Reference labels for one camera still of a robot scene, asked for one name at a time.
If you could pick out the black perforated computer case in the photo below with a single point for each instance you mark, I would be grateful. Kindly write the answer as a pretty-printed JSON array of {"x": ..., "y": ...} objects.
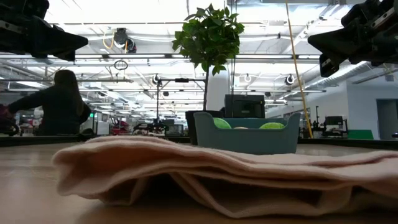
[{"x": 245, "y": 105}]

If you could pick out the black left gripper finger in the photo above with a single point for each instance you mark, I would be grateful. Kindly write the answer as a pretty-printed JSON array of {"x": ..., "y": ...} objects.
[
  {"x": 53, "y": 32},
  {"x": 56, "y": 47}
]

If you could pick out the black background robot station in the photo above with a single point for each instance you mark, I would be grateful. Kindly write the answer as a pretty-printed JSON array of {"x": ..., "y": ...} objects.
[{"x": 332, "y": 119}]

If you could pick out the green lime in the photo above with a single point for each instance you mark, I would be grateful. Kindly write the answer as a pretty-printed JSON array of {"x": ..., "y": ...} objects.
[
  {"x": 221, "y": 124},
  {"x": 272, "y": 126}
]

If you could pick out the black gantry stand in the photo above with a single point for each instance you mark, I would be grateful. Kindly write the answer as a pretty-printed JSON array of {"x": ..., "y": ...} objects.
[{"x": 157, "y": 105}]

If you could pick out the tan potato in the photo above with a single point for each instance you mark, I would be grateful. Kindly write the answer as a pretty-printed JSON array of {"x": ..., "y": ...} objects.
[{"x": 241, "y": 127}]

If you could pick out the person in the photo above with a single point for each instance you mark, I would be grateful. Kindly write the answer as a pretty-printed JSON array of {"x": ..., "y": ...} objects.
[{"x": 62, "y": 105}]

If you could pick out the black background robot arms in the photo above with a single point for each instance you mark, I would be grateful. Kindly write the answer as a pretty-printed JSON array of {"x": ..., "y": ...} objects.
[{"x": 152, "y": 127}]

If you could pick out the teal plastic tupperware tub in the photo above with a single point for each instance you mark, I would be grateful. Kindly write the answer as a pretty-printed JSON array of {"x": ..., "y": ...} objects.
[{"x": 248, "y": 141}]

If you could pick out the grey door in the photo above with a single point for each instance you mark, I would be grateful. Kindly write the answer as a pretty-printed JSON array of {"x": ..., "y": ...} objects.
[{"x": 387, "y": 118}]

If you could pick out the green panel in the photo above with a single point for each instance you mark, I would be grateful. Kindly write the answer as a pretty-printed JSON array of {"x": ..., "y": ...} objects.
[{"x": 360, "y": 134}]

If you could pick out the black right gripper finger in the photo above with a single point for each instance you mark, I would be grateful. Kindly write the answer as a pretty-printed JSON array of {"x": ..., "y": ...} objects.
[
  {"x": 339, "y": 51},
  {"x": 339, "y": 35}
]

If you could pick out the red background object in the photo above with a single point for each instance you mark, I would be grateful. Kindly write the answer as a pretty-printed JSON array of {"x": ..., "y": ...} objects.
[{"x": 119, "y": 128}]

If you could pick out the folded pink cloth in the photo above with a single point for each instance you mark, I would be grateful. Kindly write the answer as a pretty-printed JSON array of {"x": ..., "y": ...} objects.
[{"x": 186, "y": 168}]

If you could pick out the round ceiling fixture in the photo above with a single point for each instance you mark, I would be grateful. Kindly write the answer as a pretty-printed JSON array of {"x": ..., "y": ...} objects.
[
  {"x": 289, "y": 79},
  {"x": 247, "y": 77}
]

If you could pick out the green plant in black pot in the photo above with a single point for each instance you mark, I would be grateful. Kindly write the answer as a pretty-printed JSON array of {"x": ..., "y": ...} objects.
[{"x": 208, "y": 37}]

